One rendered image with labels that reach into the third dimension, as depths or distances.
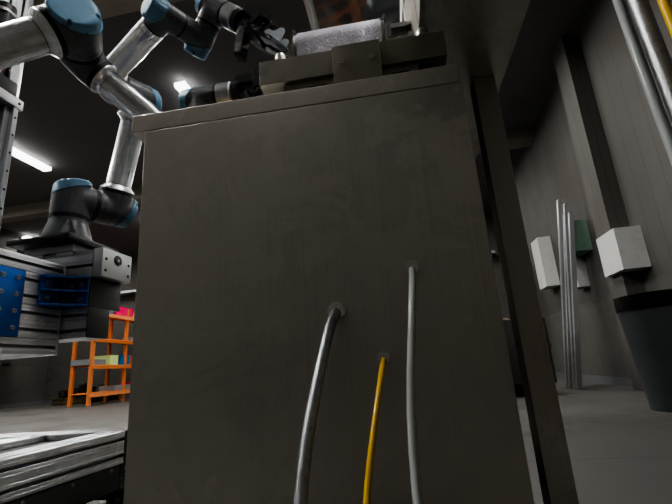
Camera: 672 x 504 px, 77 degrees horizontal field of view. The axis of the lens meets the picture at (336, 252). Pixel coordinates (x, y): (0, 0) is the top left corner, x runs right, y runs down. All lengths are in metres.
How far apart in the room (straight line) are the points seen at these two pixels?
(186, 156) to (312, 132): 0.25
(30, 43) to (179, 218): 0.62
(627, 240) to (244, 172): 3.86
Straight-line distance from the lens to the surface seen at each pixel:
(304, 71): 0.98
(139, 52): 1.57
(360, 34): 1.28
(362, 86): 0.86
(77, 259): 1.51
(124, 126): 1.75
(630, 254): 4.34
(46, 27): 1.30
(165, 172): 0.90
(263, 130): 0.85
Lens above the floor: 0.37
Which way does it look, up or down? 15 degrees up
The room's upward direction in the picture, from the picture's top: 4 degrees counter-clockwise
